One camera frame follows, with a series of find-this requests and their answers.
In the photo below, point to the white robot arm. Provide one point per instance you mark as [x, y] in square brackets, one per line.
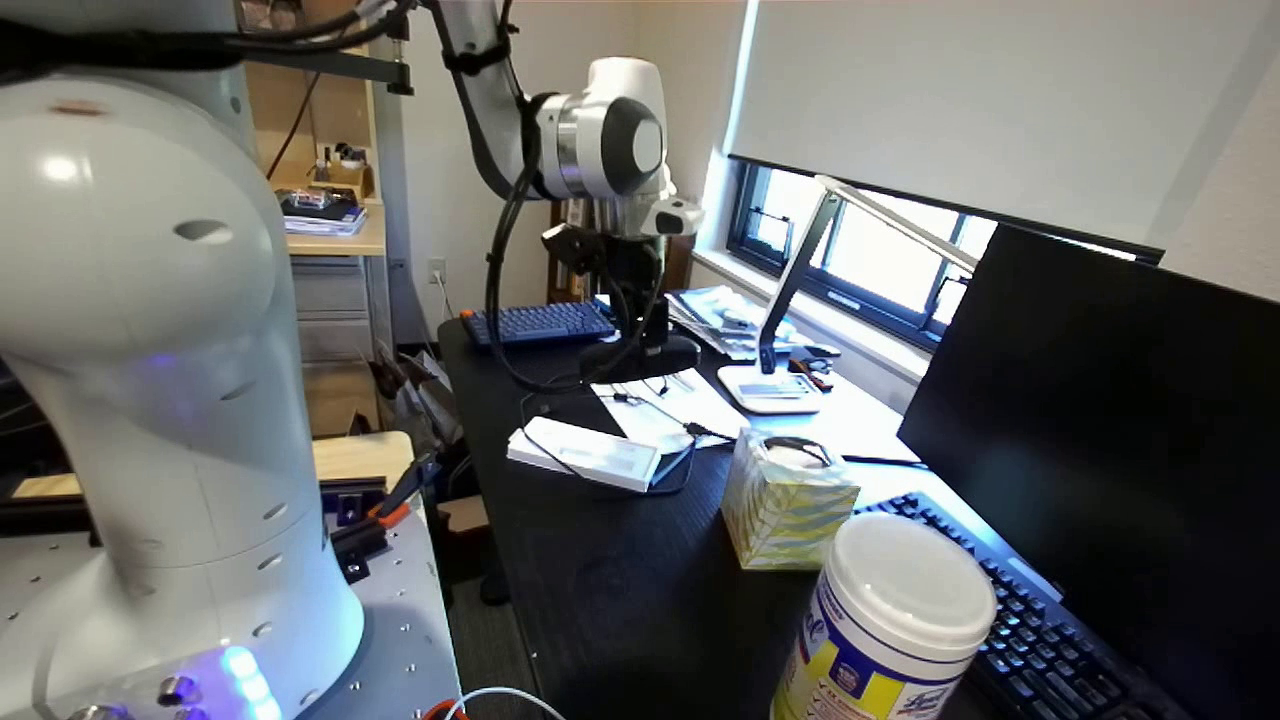
[146, 304]

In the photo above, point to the wooden board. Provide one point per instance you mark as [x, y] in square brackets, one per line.
[337, 458]

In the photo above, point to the white disinfectant wipes canister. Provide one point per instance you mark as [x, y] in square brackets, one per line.
[894, 623]

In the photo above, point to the white paper sheets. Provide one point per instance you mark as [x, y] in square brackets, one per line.
[668, 408]

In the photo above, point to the white desk lamp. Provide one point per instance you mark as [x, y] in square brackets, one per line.
[851, 271]

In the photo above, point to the black keyboard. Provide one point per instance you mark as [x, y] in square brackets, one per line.
[1036, 656]

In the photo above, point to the yellow patterned tissue box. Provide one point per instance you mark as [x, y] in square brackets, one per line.
[786, 503]

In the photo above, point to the white styrofoam tray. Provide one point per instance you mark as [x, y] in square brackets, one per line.
[584, 455]

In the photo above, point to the stack of books and papers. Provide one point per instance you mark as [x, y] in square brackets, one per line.
[721, 318]

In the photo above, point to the blue keyboard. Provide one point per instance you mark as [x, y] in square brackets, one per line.
[543, 324]

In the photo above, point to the wooden shelf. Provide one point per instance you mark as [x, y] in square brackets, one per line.
[314, 129]

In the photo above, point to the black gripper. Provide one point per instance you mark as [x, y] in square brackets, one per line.
[621, 271]

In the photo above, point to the black computer monitor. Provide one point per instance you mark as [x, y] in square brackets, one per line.
[1123, 430]

